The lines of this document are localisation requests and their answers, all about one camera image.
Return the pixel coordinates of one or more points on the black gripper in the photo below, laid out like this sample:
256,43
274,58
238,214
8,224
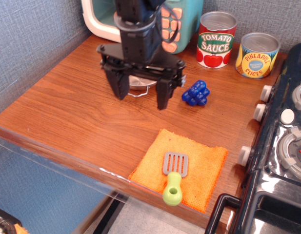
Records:
141,48

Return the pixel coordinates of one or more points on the green handled grey spatula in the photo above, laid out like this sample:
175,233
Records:
175,167

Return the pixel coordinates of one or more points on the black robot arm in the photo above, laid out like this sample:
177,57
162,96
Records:
136,11

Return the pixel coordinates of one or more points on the orange towel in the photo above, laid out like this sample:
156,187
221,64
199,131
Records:
204,168

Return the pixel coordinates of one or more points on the small steel bowl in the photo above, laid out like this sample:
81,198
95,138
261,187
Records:
140,84

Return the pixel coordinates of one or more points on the blue toy grapes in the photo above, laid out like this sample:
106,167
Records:
197,94

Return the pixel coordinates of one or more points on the teal toy microwave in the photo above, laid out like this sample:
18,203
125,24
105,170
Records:
180,21

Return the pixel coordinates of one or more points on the tomato sauce can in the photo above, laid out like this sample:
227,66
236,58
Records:
215,39

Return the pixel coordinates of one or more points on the pineapple slices can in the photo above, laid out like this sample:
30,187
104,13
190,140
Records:
257,54

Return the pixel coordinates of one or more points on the black toy stove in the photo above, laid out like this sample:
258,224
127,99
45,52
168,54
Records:
270,201

